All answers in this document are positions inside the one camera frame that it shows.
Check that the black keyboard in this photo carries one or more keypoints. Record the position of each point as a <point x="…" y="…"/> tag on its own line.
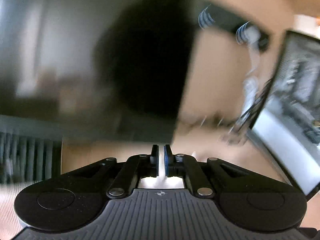
<point x="31" y="150"/>

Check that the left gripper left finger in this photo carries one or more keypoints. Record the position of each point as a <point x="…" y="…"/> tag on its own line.
<point x="133" y="170"/>

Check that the right computer monitor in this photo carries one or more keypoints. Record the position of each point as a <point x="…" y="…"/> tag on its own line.
<point x="287" y="126"/>

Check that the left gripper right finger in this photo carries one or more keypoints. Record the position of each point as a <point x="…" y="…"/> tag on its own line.
<point x="189" y="169"/>

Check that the black bar device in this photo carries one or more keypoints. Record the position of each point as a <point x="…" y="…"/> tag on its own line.
<point x="216" y="15"/>

